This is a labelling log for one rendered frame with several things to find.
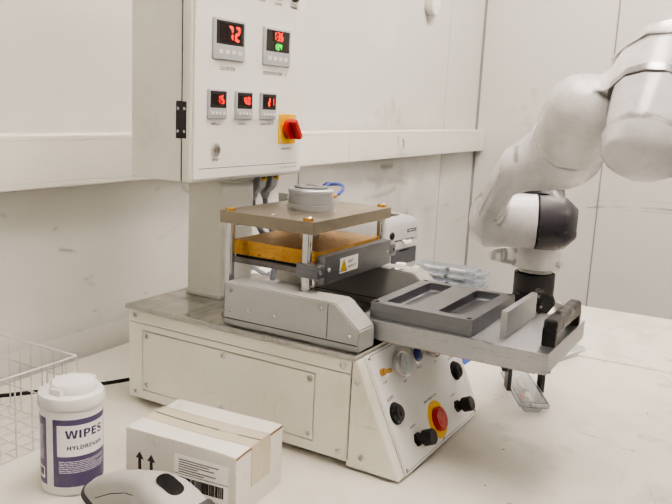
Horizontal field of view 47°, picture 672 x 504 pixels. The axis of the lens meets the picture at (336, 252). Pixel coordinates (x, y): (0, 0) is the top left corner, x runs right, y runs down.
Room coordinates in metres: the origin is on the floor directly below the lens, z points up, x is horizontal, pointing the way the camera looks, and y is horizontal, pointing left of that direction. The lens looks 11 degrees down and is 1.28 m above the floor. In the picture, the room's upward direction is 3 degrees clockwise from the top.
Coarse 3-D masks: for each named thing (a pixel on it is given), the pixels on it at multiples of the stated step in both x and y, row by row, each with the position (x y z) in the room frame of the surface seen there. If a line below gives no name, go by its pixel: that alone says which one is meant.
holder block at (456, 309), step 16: (416, 288) 1.24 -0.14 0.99; (432, 288) 1.28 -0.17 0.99; (448, 288) 1.25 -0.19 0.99; (464, 288) 1.25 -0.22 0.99; (384, 304) 1.12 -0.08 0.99; (400, 304) 1.12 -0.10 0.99; (416, 304) 1.13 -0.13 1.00; (432, 304) 1.13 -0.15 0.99; (448, 304) 1.14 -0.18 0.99; (464, 304) 1.19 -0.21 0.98; (480, 304) 1.21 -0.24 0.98; (496, 304) 1.15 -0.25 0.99; (400, 320) 1.11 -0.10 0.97; (416, 320) 1.10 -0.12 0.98; (432, 320) 1.08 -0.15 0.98; (448, 320) 1.07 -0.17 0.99; (464, 320) 1.06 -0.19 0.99; (480, 320) 1.08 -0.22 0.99; (496, 320) 1.15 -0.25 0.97
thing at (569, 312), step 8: (568, 304) 1.11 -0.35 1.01; (576, 304) 1.12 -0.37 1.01; (560, 312) 1.06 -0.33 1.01; (568, 312) 1.08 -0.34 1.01; (576, 312) 1.12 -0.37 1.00; (544, 320) 1.03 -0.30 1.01; (552, 320) 1.02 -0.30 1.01; (560, 320) 1.03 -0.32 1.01; (568, 320) 1.08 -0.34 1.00; (576, 320) 1.14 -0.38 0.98; (544, 328) 1.03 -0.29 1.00; (552, 328) 1.02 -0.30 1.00; (560, 328) 1.04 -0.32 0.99; (544, 336) 1.03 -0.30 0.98; (552, 336) 1.02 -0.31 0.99; (544, 344) 1.03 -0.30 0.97; (552, 344) 1.02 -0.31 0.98
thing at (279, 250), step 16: (240, 240) 1.26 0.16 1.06; (256, 240) 1.26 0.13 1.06; (272, 240) 1.26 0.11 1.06; (288, 240) 1.27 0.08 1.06; (320, 240) 1.29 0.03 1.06; (336, 240) 1.29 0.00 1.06; (352, 240) 1.30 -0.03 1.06; (368, 240) 1.32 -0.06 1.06; (240, 256) 1.26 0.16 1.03; (256, 256) 1.24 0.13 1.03; (272, 256) 1.22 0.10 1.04; (288, 256) 1.21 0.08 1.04
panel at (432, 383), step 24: (384, 360) 1.12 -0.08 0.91; (432, 360) 1.24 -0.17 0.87; (456, 360) 1.31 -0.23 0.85; (384, 384) 1.09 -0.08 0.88; (408, 384) 1.15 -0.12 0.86; (432, 384) 1.21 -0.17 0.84; (456, 384) 1.28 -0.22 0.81; (384, 408) 1.07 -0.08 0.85; (408, 408) 1.12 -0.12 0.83; (432, 408) 1.18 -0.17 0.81; (408, 432) 1.09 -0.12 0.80; (408, 456) 1.07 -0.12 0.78
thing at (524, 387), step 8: (512, 376) 1.46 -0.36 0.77; (520, 376) 1.46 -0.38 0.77; (528, 376) 1.46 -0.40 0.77; (512, 384) 1.41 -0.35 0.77; (520, 384) 1.41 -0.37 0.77; (528, 384) 1.41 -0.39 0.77; (520, 392) 1.37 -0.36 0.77; (528, 392) 1.37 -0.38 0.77; (536, 392) 1.37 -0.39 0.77; (520, 400) 1.33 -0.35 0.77; (528, 400) 1.33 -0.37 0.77; (536, 400) 1.33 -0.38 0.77; (544, 400) 1.33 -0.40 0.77
